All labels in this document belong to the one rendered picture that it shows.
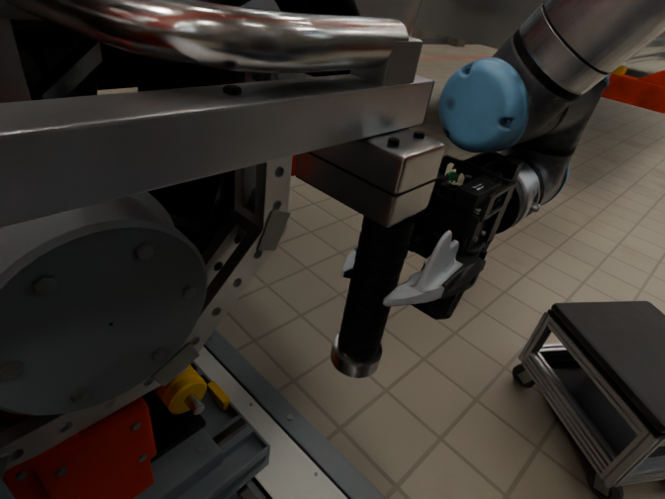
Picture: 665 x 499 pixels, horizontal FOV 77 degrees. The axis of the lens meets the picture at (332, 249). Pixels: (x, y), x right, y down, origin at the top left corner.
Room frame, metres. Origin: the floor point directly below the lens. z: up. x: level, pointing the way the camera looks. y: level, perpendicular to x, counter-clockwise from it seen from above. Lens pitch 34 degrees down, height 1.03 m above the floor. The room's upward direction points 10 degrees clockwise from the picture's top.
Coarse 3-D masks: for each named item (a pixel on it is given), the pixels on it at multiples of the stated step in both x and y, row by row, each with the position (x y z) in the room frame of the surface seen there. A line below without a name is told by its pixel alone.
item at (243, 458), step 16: (208, 384) 0.61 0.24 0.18; (208, 400) 0.59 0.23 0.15; (224, 400) 0.58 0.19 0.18; (208, 416) 0.55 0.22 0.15; (224, 416) 0.56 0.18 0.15; (240, 416) 0.55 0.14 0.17; (208, 432) 0.52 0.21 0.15; (224, 432) 0.50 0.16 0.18; (240, 432) 0.52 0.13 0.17; (256, 432) 0.52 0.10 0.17; (224, 448) 0.48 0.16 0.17; (240, 448) 0.49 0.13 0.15; (256, 448) 0.50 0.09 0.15; (224, 464) 0.45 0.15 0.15; (240, 464) 0.46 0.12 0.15; (256, 464) 0.47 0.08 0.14; (208, 480) 0.42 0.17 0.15; (224, 480) 0.41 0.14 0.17; (240, 480) 0.44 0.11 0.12; (192, 496) 0.38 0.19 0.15; (208, 496) 0.38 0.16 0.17; (224, 496) 0.40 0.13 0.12
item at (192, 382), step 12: (192, 372) 0.37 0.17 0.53; (168, 384) 0.35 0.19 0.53; (180, 384) 0.35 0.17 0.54; (192, 384) 0.35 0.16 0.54; (204, 384) 0.37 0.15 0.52; (168, 396) 0.33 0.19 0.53; (180, 396) 0.34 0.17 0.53; (192, 396) 0.35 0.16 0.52; (168, 408) 0.33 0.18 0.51; (180, 408) 0.34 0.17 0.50; (192, 408) 0.33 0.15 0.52
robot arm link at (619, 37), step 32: (576, 0) 0.34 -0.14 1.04; (608, 0) 0.33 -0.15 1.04; (640, 0) 0.32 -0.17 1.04; (544, 32) 0.35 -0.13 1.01; (576, 32) 0.34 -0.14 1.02; (608, 32) 0.33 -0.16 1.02; (640, 32) 0.33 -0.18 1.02; (480, 64) 0.36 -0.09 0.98; (512, 64) 0.36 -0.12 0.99; (544, 64) 0.35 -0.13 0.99; (576, 64) 0.34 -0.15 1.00; (608, 64) 0.34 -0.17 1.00; (448, 96) 0.37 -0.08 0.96; (480, 96) 0.35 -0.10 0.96; (512, 96) 0.34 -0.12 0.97; (544, 96) 0.35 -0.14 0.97; (576, 96) 0.35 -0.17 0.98; (448, 128) 0.37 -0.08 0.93; (480, 128) 0.35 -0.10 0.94; (512, 128) 0.34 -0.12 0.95; (544, 128) 0.39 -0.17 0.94
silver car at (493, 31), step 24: (432, 0) 2.81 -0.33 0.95; (456, 0) 2.72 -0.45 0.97; (480, 0) 2.65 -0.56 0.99; (504, 0) 2.60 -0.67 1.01; (528, 0) 2.57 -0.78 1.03; (432, 24) 2.83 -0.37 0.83; (456, 24) 2.73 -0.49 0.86; (480, 24) 2.66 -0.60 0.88; (504, 24) 2.61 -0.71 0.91; (648, 48) 3.79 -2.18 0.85
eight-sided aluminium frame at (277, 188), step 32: (256, 0) 0.41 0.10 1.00; (288, 160) 0.46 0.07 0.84; (256, 192) 0.44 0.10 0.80; (288, 192) 0.46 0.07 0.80; (224, 224) 0.45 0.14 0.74; (256, 224) 0.44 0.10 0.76; (224, 256) 0.43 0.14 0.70; (256, 256) 0.43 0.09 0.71; (224, 288) 0.38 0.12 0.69; (192, 352) 0.34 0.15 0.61; (160, 384) 0.31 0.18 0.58; (0, 416) 0.22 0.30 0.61; (32, 416) 0.23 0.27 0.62; (64, 416) 0.23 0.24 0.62; (96, 416) 0.25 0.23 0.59; (0, 448) 0.19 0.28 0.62; (32, 448) 0.21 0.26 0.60
